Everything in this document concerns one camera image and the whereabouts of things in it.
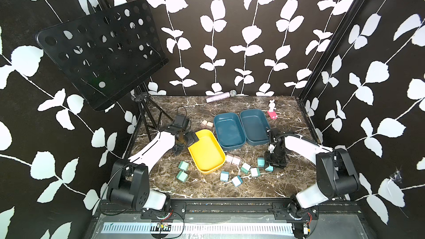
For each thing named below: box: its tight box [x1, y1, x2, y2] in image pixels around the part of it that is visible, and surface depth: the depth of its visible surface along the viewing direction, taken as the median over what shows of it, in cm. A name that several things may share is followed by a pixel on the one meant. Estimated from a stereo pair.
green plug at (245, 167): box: [240, 162, 252, 175], surface depth 87 cm
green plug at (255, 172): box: [250, 167, 261, 178], surface depth 86 cm
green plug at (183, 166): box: [178, 160, 190, 172], surface depth 88 cm
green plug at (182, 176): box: [175, 170, 189, 183], surface depth 84 cm
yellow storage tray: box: [187, 129, 226, 174], surface depth 94 cm
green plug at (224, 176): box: [220, 170, 230, 183], surface depth 85 cm
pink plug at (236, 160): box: [231, 154, 242, 166], surface depth 90 cm
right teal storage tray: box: [239, 108, 270, 146], surface depth 109 cm
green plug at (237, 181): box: [231, 174, 243, 187], surface depth 83 cm
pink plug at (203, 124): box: [200, 120, 208, 129], surface depth 103 cm
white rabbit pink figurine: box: [267, 99, 278, 119], surface depth 111 cm
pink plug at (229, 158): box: [225, 154, 233, 164], surface depth 91 cm
